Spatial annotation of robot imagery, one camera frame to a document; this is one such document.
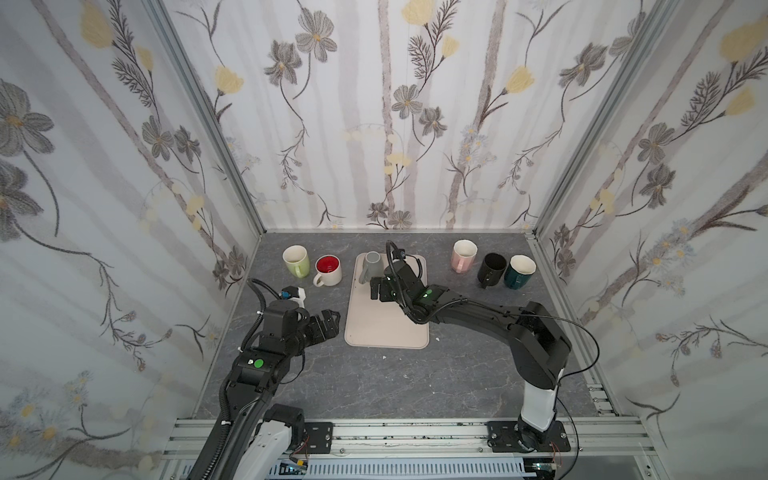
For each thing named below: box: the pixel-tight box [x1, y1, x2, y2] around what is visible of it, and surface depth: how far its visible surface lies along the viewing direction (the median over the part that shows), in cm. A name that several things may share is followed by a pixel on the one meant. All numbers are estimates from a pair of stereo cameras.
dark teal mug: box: [504, 254, 537, 290], surface depth 100 cm
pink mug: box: [451, 239, 478, 274], surface depth 103 cm
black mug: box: [477, 252, 507, 289], surface depth 103 cm
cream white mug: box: [313, 254, 342, 288], surface depth 104 cm
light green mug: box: [282, 244, 310, 279], surface depth 103 cm
